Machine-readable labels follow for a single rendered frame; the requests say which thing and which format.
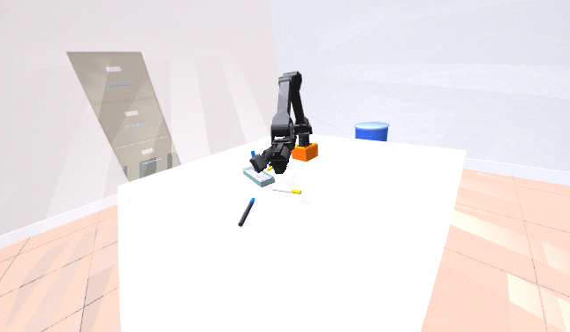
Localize white keyboard with letter keys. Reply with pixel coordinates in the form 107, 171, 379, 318
242, 165, 275, 188

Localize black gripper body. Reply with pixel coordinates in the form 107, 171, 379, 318
249, 145, 276, 173

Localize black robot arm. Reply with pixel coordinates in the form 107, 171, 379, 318
268, 71, 313, 175

